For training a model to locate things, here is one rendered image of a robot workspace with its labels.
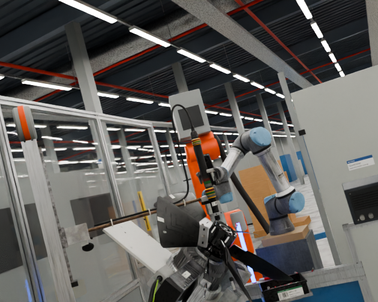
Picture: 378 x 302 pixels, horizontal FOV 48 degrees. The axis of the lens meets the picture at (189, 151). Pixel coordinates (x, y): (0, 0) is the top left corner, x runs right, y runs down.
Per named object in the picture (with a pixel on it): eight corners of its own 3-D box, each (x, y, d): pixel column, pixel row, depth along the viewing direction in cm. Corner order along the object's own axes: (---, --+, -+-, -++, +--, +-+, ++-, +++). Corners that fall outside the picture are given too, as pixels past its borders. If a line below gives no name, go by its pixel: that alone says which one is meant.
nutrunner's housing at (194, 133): (215, 221, 193) (189, 125, 197) (212, 221, 197) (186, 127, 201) (223, 219, 194) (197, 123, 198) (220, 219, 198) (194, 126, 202)
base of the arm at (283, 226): (272, 232, 262) (268, 216, 263) (296, 227, 257) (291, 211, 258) (267, 236, 248) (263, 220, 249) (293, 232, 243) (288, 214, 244)
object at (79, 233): (65, 248, 172) (60, 227, 173) (65, 247, 179) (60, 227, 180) (90, 241, 175) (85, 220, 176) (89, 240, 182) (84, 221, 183)
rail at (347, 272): (197, 310, 234) (193, 295, 234) (199, 307, 237) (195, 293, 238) (366, 278, 207) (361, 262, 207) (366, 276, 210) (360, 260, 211)
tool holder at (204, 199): (207, 218, 191) (202, 196, 191) (203, 218, 197) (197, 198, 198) (225, 213, 193) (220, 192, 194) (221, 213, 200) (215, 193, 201)
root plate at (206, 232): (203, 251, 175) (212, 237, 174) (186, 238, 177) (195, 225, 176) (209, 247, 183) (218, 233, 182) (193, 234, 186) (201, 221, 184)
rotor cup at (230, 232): (219, 265, 178) (236, 240, 176) (192, 243, 182) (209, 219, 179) (227, 256, 191) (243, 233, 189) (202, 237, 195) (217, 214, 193)
